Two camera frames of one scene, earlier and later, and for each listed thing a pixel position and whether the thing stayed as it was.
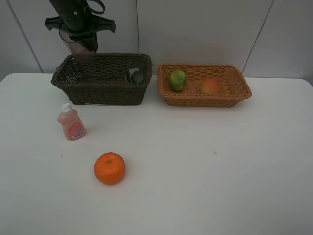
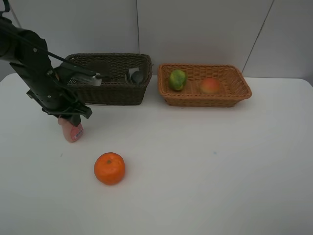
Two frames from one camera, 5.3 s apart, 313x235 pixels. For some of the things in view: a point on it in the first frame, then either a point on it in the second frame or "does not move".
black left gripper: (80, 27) to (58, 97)
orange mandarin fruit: (109, 168) does not move
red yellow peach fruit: (210, 85) does not move
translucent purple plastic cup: (77, 48) to (96, 82)
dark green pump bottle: (137, 77) does not move
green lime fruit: (177, 79) does not move
